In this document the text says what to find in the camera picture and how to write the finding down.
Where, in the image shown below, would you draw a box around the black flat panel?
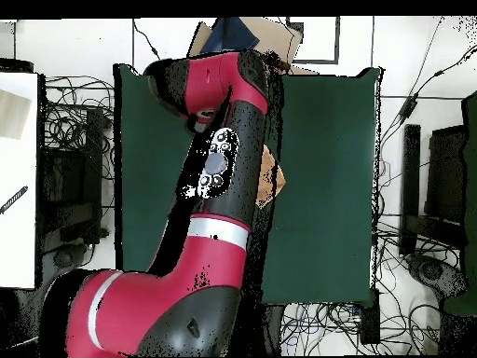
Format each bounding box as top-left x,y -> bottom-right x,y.
424,124 -> 468,225

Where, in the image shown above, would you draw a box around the white desk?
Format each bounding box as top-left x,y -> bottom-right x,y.
0,72 -> 40,290

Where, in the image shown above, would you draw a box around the tan terry towel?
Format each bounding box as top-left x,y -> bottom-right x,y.
256,144 -> 287,210

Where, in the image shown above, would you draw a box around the black upright bar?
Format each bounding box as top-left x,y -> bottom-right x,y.
398,123 -> 422,258

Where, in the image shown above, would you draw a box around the blue denim jeans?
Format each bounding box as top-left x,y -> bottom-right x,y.
200,16 -> 261,53

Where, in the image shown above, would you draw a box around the dark green table cloth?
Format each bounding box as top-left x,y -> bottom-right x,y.
113,62 -> 383,309

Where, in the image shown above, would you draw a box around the folded orange-brown cloth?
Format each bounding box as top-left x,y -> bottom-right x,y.
266,49 -> 293,76

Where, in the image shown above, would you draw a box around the tangled black cable heap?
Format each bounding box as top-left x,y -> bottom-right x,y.
279,302 -> 441,356
42,74 -> 115,150

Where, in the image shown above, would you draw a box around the beige paper sheet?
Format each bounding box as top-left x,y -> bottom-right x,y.
0,89 -> 32,141

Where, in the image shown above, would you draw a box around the black cable with adapter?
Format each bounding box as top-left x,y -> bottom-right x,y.
379,44 -> 477,150

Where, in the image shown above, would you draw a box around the brown cardboard box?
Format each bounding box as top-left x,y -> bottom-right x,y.
189,16 -> 320,76

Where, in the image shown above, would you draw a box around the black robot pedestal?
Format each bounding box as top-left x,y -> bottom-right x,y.
260,303 -> 285,357

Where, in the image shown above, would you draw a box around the black power strip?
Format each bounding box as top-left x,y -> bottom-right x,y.
358,288 -> 382,346

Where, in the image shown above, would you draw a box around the thin black cable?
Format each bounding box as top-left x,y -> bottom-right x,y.
132,18 -> 162,61

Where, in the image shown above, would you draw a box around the black equipment rack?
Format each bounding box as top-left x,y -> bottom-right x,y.
38,107 -> 106,245

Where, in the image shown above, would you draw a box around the black striped tool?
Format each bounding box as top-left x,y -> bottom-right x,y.
0,185 -> 30,215

